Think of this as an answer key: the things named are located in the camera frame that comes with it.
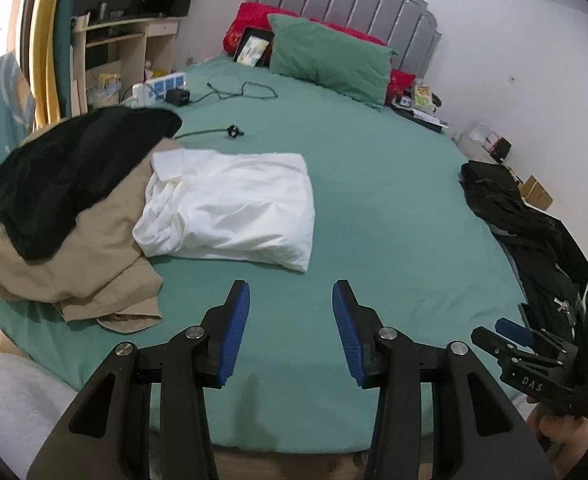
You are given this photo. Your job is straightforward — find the black tablet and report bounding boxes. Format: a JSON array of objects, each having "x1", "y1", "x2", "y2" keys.
[{"x1": 233, "y1": 27, "x2": 275, "y2": 68}]

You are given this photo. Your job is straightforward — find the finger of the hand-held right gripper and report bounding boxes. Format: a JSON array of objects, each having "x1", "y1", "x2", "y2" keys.
[
  {"x1": 494, "y1": 317, "x2": 578, "y2": 358},
  {"x1": 471, "y1": 326, "x2": 564, "y2": 368}
]

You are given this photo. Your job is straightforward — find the green pillow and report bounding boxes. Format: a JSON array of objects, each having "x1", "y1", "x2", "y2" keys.
[{"x1": 266, "y1": 14, "x2": 399, "y2": 108}]

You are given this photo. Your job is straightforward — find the white hooded jacket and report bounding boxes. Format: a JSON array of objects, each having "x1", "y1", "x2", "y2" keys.
[{"x1": 133, "y1": 149, "x2": 316, "y2": 274}]

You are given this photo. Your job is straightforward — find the black flat panel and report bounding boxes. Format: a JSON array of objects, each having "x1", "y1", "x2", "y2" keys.
[{"x1": 544, "y1": 212, "x2": 588, "y2": 286}]

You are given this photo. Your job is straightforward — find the white packet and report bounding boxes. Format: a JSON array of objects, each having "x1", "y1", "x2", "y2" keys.
[{"x1": 239, "y1": 40, "x2": 269, "y2": 66}]

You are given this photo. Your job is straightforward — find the beige garment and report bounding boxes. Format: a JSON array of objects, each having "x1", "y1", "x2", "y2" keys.
[{"x1": 0, "y1": 135, "x2": 165, "y2": 333}]

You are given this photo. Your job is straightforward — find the white box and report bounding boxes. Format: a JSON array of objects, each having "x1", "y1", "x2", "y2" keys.
[{"x1": 466, "y1": 122, "x2": 497, "y2": 153}]

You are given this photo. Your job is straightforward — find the black garment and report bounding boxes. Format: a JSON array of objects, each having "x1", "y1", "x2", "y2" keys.
[{"x1": 496, "y1": 200, "x2": 588, "y2": 346}]

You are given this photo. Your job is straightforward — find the wooden desk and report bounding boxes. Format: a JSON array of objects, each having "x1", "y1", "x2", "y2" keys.
[{"x1": 71, "y1": 15, "x2": 185, "y2": 116}]

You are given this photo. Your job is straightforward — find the black cloth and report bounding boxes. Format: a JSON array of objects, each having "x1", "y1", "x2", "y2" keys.
[{"x1": 0, "y1": 106, "x2": 183, "y2": 262}]

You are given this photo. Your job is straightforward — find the trash bin with bag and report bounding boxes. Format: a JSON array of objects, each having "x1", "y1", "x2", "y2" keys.
[{"x1": 88, "y1": 72, "x2": 125, "y2": 111}]

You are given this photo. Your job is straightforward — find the white blue power strip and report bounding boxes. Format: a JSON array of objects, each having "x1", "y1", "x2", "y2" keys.
[{"x1": 133, "y1": 72, "x2": 187, "y2": 106}]

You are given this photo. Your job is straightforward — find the teal curtain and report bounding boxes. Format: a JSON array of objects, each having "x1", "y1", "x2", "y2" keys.
[{"x1": 54, "y1": 0, "x2": 92, "y2": 121}]

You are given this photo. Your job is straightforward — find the colourful snack packet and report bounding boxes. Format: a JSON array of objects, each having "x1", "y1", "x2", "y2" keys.
[{"x1": 413, "y1": 82, "x2": 435, "y2": 111}]

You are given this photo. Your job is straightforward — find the person's right hand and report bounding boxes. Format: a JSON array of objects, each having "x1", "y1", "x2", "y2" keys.
[{"x1": 526, "y1": 396, "x2": 588, "y2": 462}]

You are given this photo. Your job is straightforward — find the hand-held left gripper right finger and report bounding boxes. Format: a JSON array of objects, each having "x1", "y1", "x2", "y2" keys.
[{"x1": 331, "y1": 280, "x2": 557, "y2": 480}]

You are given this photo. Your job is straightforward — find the large red pillow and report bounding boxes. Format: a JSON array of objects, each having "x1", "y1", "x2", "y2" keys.
[{"x1": 224, "y1": 2, "x2": 387, "y2": 61}]

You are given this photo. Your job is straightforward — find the black zip jacket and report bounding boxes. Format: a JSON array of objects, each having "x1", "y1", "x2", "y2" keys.
[{"x1": 460, "y1": 160, "x2": 529, "y2": 231}]

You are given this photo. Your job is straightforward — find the stack of books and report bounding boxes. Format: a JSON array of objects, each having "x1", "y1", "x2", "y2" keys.
[{"x1": 391, "y1": 95, "x2": 448, "y2": 133}]

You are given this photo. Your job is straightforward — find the small red pillow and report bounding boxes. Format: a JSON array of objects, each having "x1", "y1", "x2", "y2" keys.
[{"x1": 388, "y1": 69, "x2": 417, "y2": 103}]

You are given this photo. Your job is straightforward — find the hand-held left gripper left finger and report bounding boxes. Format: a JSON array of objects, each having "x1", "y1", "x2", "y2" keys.
[{"x1": 26, "y1": 280, "x2": 251, "y2": 480}]

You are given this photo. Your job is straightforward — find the cardboard boxes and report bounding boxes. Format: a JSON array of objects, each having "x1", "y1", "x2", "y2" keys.
[{"x1": 516, "y1": 175, "x2": 554, "y2": 211}]

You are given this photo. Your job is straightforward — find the yellow door frame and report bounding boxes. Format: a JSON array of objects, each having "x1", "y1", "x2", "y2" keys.
[{"x1": 26, "y1": 0, "x2": 70, "y2": 131}]

